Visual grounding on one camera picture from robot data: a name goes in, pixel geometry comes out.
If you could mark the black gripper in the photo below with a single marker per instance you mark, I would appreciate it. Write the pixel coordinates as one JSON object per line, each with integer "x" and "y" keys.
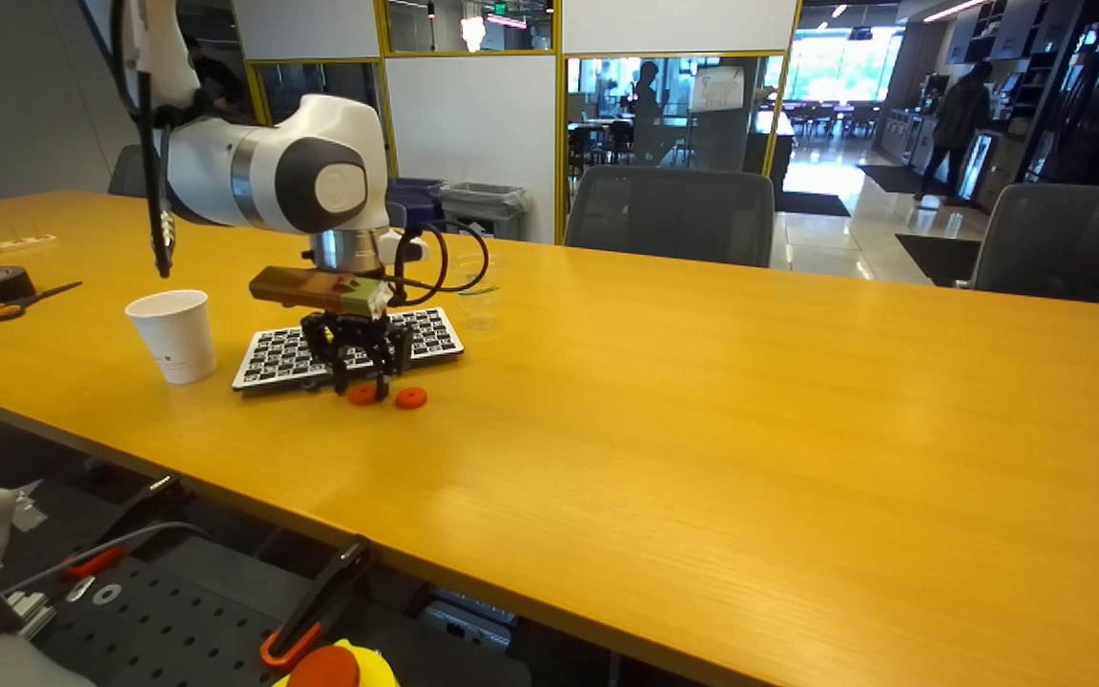
{"x": 352, "y": 329}

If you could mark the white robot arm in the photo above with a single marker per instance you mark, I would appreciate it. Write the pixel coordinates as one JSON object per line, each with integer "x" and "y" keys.
{"x": 269, "y": 175}

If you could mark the black white calibration board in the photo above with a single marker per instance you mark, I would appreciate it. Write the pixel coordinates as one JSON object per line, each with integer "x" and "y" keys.
{"x": 275, "y": 357}

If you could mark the clear plastic cup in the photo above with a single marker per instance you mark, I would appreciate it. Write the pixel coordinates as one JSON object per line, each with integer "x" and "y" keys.
{"x": 477, "y": 287}

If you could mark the blue bin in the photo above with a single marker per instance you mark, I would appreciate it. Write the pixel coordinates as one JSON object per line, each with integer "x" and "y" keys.
{"x": 422, "y": 205}

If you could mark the white paper cup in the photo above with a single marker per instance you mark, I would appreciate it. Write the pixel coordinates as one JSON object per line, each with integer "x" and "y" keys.
{"x": 171, "y": 335}

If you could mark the light grey bin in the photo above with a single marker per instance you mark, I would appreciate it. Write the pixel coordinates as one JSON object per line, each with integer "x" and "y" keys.
{"x": 486, "y": 211}

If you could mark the black clamp with orange grip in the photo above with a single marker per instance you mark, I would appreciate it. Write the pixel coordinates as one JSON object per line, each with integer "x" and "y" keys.
{"x": 313, "y": 605}

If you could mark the yellow framed glass partition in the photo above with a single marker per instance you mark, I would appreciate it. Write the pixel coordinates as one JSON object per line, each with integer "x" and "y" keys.
{"x": 474, "y": 129}

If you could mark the black lever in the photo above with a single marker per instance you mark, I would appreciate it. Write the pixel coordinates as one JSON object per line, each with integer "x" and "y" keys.
{"x": 136, "y": 507}

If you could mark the blue grey box under table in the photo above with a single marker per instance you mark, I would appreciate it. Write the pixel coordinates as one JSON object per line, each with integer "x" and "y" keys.
{"x": 467, "y": 623}

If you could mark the grey office chair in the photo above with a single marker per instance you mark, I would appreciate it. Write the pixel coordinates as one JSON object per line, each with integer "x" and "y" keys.
{"x": 674, "y": 216}
{"x": 128, "y": 175}
{"x": 1070, "y": 244}

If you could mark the yellow red emergency stop button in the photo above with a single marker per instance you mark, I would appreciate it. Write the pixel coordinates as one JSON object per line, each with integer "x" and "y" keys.
{"x": 338, "y": 667}

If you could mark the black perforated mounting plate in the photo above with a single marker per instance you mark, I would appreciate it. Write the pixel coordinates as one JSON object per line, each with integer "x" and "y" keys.
{"x": 170, "y": 623}

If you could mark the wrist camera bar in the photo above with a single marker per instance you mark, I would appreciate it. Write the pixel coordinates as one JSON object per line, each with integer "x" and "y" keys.
{"x": 323, "y": 292}

